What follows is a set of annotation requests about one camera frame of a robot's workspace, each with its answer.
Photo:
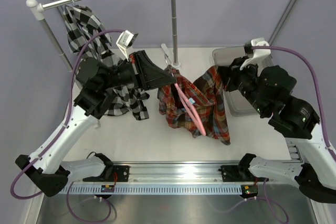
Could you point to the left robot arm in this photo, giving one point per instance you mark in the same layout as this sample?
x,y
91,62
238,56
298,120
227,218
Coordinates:
x,y
46,167

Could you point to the red orange plaid shirt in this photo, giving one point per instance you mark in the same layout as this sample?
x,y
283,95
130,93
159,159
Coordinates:
x,y
206,94

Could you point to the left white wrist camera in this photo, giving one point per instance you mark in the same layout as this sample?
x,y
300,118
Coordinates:
x,y
125,41

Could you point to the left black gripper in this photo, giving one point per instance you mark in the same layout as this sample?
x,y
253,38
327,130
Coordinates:
x,y
144,74

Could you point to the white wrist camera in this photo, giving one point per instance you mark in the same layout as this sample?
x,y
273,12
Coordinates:
x,y
257,50
125,41

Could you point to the grey plastic bin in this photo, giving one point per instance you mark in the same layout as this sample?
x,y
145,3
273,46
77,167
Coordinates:
x,y
238,105

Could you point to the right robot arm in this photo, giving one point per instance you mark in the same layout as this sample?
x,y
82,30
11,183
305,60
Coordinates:
x,y
269,93

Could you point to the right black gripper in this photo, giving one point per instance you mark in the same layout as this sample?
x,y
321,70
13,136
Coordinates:
x,y
231,73

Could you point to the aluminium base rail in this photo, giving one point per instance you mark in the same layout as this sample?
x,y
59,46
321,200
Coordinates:
x,y
183,172

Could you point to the pink hanger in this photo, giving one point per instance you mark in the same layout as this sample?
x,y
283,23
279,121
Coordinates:
x,y
190,110

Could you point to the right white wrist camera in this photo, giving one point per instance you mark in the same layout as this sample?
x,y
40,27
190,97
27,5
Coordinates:
x,y
257,50

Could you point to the white slotted cable duct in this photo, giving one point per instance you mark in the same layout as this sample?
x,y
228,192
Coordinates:
x,y
137,189

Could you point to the silver white clothes rack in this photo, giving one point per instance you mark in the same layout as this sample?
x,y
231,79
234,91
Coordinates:
x,y
38,9

